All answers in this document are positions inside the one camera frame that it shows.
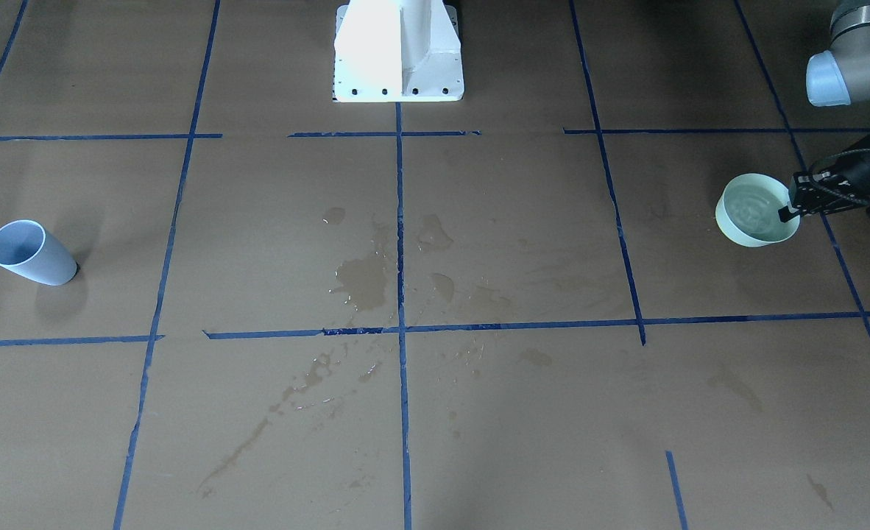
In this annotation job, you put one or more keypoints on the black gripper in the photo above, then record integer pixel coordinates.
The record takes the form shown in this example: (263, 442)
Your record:
(856, 179)

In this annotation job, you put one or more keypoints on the green bowl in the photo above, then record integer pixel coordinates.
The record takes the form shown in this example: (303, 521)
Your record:
(755, 210)

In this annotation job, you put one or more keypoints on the blue-grey cup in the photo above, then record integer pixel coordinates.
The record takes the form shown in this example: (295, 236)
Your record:
(28, 249)

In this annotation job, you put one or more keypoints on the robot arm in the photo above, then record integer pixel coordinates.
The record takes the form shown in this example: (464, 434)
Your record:
(838, 76)

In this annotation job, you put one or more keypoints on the brown paper table cover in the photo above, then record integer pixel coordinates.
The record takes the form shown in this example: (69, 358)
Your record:
(514, 311)

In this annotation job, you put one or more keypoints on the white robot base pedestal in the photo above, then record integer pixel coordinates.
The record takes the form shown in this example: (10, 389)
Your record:
(398, 51)

